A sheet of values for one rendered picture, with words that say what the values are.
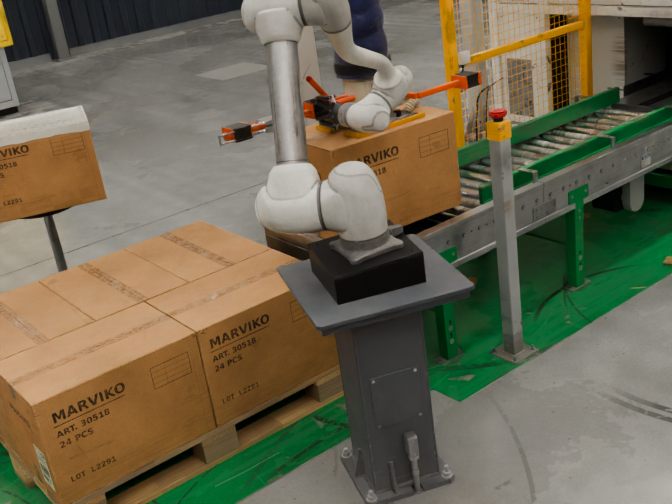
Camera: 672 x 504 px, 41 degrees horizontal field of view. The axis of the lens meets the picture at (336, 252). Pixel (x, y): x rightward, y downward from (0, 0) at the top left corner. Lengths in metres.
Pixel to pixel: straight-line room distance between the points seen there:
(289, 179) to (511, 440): 1.27
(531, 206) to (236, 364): 1.48
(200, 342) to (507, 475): 1.15
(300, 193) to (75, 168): 2.01
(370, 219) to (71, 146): 2.15
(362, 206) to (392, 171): 0.88
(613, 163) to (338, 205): 1.98
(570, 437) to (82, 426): 1.68
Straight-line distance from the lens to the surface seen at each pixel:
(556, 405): 3.50
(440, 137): 3.65
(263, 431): 3.50
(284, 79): 2.77
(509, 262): 3.62
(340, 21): 2.82
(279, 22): 2.78
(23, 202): 4.56
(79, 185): 4.54
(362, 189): 2.65
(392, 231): 2.81
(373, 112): 3.14
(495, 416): 3.45
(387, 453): 3.03
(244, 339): 3.28
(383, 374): 2.87
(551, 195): 4.03
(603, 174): 4.31
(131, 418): 3.15
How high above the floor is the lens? 1.92
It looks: 23 degrees down
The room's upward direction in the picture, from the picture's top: 8 degrees counter-clockwise
